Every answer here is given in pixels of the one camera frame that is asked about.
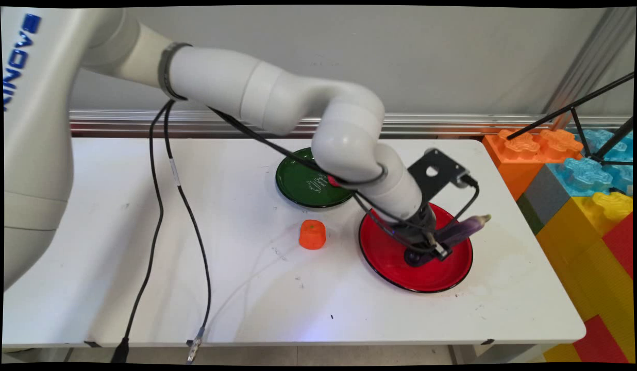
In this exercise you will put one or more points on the orange toy carrot piece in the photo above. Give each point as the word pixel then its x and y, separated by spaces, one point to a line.
pixel 312 235

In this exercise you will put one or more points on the purple toy eggplant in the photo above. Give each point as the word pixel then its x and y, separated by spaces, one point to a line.
pixel 465 229

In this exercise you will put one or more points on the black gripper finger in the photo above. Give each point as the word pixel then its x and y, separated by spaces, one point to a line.
pixel 438 247
pixel 414 247

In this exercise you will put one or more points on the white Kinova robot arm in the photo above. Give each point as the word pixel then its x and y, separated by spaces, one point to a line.
pixel 277 95

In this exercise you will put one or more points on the red big toy block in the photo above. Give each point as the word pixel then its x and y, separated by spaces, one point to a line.
pixel 621 242
pixel 599 342

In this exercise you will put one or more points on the orange big toy block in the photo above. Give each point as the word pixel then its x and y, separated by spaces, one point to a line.
pixel 519 154

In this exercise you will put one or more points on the yellow big toy block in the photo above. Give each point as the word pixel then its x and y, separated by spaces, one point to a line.
pixel 581 247

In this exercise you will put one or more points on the red plate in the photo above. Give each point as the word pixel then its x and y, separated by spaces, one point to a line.
pixel 385 247

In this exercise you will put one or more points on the aluminium rail along wall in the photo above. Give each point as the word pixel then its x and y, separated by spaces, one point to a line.
pixel 452 123

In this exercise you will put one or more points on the grey big toy block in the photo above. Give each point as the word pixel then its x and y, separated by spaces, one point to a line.
pixel 542 193

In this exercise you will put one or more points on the black tripod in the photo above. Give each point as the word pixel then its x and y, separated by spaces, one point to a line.
pixel 602 154

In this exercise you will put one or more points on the red toy fruit piece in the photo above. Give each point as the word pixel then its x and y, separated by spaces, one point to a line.
pixel 333 181

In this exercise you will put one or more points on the green plate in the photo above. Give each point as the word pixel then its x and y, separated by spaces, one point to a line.
pixel 298 180

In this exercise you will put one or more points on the blue big toy block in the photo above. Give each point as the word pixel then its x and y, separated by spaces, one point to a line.
pixel 586 172

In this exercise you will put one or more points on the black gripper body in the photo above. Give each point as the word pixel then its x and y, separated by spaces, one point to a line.
pixel 420 221

